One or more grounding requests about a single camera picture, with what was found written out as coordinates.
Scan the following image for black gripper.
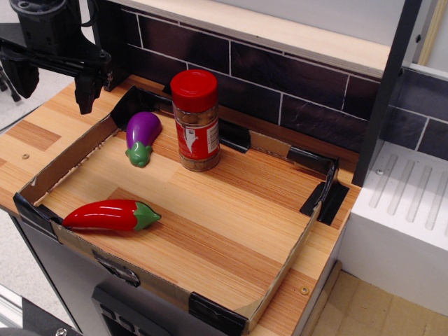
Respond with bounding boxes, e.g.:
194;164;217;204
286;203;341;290
1;1;111;115

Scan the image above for red-lidded spice bottle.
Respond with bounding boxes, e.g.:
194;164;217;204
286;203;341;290
170;69;221;172

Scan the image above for cardboard fence with black tape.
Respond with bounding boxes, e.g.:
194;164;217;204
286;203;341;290
14;87;354;335

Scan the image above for dark left side panel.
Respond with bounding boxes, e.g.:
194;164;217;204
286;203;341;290
93;0;131;92

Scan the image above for purple toy eggplant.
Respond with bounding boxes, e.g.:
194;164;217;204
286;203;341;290
125;111;162;167

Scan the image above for red toy chili pepper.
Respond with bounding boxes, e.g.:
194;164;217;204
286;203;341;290
62;199;161;231

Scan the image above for black oven control panel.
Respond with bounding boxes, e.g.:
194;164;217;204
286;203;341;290
91;286;157;335

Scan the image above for light wooden shelf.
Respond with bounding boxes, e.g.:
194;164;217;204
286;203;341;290
118;0;391;78

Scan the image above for white ridged sink drainboard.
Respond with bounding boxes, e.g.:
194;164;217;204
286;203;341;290
350;140;448;253

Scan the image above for dark vertical post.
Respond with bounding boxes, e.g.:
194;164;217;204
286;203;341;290
352;1;422;187

